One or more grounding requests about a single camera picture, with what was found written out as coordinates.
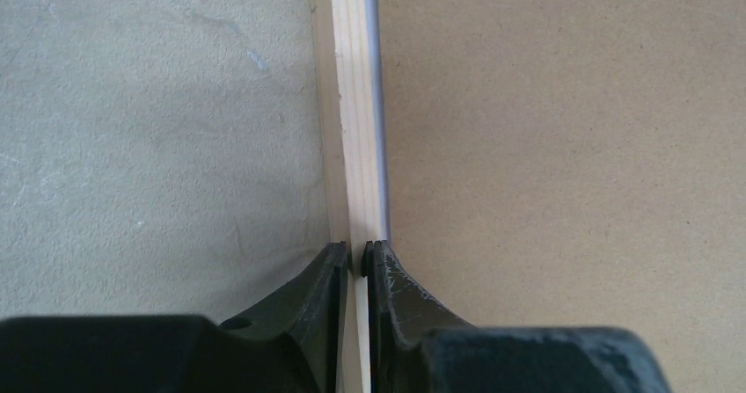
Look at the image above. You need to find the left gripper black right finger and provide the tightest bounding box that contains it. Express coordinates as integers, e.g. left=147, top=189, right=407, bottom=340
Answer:
left=362, top=241, right=670, bottom=392

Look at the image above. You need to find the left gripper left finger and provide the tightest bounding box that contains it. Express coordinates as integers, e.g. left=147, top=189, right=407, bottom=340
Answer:
left=1, top=243, right=348, bottom=392

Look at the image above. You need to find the brown backing board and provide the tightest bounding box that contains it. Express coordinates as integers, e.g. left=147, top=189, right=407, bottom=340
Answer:
left=378, top=0, right=745, bottom=392

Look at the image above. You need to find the wooden picture frame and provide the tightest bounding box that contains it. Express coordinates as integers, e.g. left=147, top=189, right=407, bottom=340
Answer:
left=311, top=0, right=390, bottom=392

